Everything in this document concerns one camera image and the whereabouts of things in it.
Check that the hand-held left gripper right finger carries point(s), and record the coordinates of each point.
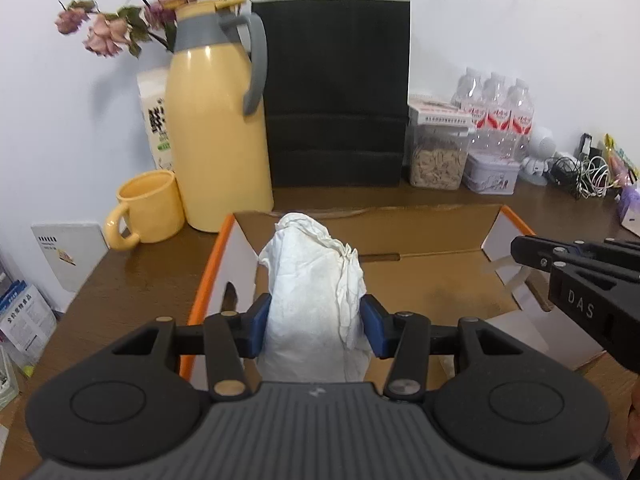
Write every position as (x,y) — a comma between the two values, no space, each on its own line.
(372,327)

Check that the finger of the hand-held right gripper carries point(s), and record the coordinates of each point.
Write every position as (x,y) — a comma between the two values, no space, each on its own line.
(535,250)

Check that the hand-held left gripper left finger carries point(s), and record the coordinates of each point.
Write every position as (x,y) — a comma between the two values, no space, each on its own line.
(260,327)

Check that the white tissue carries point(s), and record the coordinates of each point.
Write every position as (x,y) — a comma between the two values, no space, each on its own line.
(305,285)

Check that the orange cardboard box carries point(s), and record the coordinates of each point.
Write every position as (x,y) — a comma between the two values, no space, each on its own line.
(425,280)

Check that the pale printed tin box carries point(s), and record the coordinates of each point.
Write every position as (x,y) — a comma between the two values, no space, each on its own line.
(492,175)

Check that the purple packet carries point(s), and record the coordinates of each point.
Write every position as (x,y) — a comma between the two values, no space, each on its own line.
(631,205)

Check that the white robot figure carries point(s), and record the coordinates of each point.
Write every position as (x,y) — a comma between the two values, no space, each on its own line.
(540,142)

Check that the colourful snack packet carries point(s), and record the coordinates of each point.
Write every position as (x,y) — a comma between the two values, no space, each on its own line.
(620,160)

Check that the clear snack container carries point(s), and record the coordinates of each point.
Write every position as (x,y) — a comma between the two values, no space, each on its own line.
(435,160)

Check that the clear water bottle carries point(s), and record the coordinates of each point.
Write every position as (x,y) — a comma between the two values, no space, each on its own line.
(495,102)
(470,95)
(520,110)

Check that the yellow mug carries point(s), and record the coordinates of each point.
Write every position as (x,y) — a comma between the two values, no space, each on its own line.
(150,210)

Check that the yellow thermos jug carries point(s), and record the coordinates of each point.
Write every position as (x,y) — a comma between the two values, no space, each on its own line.
(215,135)

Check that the white booklet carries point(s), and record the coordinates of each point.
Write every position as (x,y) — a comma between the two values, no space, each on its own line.
(70,260)

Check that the stack of brochures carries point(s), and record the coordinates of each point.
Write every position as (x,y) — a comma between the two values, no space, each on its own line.
(25,320)

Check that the white carton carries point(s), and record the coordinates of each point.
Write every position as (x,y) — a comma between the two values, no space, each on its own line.
(155,110)

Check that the black paper bag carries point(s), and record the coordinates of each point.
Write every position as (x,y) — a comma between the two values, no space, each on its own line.
(335,85)

